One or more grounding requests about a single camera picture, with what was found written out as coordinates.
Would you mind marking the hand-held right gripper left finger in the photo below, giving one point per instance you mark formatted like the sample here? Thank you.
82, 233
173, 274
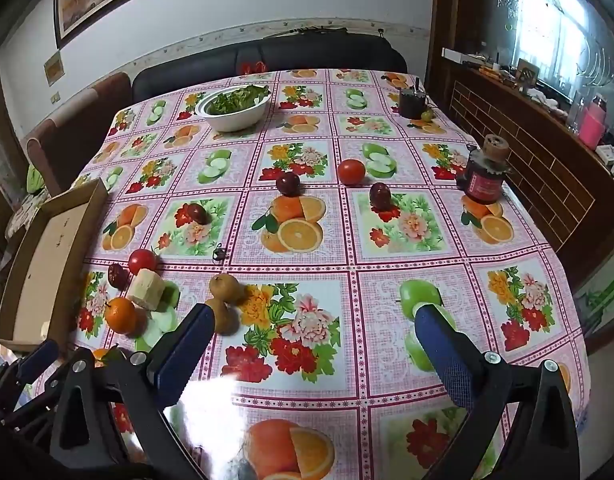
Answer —
182, 355

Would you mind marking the red tomato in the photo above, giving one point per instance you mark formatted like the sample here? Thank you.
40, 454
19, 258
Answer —
350, 172
142, 261

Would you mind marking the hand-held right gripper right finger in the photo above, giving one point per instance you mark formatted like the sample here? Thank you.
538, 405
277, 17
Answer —
443, 355

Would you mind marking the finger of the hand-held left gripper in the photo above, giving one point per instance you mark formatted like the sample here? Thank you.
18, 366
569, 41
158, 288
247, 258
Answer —
32, 407
37, 357

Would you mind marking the long white box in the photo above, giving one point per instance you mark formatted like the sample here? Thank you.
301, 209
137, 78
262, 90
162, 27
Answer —
457, 54

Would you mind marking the small dark stem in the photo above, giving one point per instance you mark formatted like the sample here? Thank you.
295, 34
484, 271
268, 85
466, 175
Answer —
218, 255

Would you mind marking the green lettuce leaves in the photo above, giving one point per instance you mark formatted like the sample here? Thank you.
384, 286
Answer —
232, 100

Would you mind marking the green cushion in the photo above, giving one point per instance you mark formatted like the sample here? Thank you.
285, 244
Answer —
36, 180

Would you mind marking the dark red jar brown lid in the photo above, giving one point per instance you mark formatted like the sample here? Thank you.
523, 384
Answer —
483, 185

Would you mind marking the brown striped armchair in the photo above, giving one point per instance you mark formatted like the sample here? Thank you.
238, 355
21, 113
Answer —
72, 130

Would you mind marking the floral cushion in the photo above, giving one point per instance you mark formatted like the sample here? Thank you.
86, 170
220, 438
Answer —
24, 215

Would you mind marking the small white box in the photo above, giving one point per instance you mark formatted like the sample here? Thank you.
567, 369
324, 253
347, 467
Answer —
611, 156

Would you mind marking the pale yellow banana chunk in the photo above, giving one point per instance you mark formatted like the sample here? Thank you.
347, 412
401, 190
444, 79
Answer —
146, 289

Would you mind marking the dark cup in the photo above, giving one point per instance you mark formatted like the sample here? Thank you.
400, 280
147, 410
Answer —
412, 104

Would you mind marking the small picture frame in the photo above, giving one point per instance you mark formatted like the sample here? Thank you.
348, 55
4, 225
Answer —
528, 72

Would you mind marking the green white carton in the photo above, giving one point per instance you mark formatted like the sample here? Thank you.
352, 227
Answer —
604, 300

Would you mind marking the green grape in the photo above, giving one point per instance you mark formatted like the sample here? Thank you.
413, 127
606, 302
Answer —
427, 115

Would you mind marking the clear glass pitcher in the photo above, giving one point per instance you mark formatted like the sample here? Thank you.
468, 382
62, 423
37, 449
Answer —
577, 112

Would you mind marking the dark red plum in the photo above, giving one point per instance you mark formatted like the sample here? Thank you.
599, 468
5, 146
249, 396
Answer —
198, 213
288, 183

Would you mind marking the pink bottle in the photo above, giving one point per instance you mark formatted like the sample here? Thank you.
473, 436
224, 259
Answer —
593, 127

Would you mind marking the small yellow wall picture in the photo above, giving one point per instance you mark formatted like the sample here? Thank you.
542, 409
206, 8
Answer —
53, 69

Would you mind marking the wooden brick pattern sideboard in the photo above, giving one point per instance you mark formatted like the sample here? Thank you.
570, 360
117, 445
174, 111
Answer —
537, 160

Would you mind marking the white bowl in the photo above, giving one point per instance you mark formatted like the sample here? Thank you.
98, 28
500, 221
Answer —
237, 119

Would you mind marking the black leather sofa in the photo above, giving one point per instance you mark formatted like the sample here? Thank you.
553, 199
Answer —
312, 52

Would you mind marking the fruit print pink tablecloth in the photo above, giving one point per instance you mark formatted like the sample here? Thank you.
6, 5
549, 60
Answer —
337, 280

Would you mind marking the red object on sofa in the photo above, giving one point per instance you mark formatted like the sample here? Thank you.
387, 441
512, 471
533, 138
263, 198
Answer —
252, 67

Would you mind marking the orange tangerine with leaf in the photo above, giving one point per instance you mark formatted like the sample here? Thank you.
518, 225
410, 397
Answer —
101, 355

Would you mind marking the shallow cardboard box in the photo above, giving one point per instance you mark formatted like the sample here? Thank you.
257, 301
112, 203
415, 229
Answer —
42, 260

